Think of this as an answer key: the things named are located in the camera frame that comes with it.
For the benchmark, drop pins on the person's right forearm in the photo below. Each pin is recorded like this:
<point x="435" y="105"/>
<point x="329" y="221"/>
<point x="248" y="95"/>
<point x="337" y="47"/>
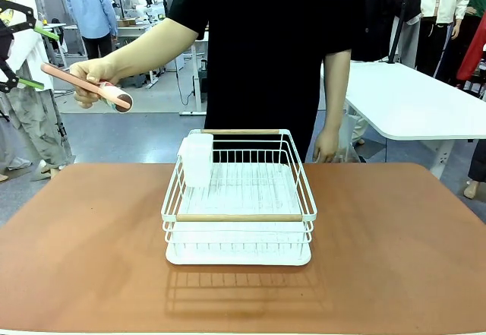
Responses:
<point x="152" y="48"/>

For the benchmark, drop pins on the brown cardboard box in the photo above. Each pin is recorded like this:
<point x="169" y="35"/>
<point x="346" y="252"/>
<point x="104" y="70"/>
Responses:
<point x="127" y="22"/>

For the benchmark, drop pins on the white drain tray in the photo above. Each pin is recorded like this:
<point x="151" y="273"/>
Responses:
<point x="239" y="259"/>

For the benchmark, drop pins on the white side table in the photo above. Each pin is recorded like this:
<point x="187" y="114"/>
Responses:
<point x="414" y="103"/>

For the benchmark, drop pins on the person in blue shirt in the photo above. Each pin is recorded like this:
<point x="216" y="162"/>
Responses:
<point x="89" y="4"/>

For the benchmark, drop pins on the grey step stool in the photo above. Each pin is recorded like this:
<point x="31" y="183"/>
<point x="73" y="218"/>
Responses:
<point x="134" y="80"/>

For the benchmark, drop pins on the black hanging garment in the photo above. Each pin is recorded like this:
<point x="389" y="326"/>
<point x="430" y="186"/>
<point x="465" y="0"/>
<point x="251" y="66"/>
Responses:
<point x="383" y="16"/>

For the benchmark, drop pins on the dark-trousered leg with bare foot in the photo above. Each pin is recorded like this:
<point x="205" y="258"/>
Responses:
<point x="474" y="175"/>

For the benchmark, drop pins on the clear plastic bag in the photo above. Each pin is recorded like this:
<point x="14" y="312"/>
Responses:
<point x="347" y="137"/>

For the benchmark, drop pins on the person's right hand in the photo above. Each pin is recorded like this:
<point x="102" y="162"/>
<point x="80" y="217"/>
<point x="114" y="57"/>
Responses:
<point x="91" y="71"/>

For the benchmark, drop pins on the red hanging garment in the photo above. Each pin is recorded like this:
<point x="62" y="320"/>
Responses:
<point x="474" y="54"/>

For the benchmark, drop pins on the person's left hand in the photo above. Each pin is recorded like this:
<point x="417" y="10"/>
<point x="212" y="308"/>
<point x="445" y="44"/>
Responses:
<point x="326" y="145"/>

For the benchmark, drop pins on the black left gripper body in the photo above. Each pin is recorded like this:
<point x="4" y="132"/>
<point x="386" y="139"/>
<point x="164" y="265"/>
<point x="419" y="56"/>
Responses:
<point x="4" y="46"/>

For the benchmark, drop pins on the black green-tipped left gripper finger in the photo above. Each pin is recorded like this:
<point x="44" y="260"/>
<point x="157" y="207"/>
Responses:
<point x="31" y="16"/>
<point x="30" y="83"/>

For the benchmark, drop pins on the person's left forearm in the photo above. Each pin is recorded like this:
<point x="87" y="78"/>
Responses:
<point x="336" y="88"/>

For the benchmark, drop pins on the person's black T-shirt torso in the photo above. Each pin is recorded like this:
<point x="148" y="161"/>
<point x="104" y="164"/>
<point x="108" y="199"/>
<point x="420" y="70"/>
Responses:
<point x="266" y="46"/>

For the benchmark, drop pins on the white plastic utensil holder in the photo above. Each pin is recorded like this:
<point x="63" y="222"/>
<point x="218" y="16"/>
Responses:
<point x="197" y="160"/>

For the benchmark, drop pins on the black stand pole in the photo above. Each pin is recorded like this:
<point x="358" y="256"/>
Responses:
<point x="398" y="27"/>

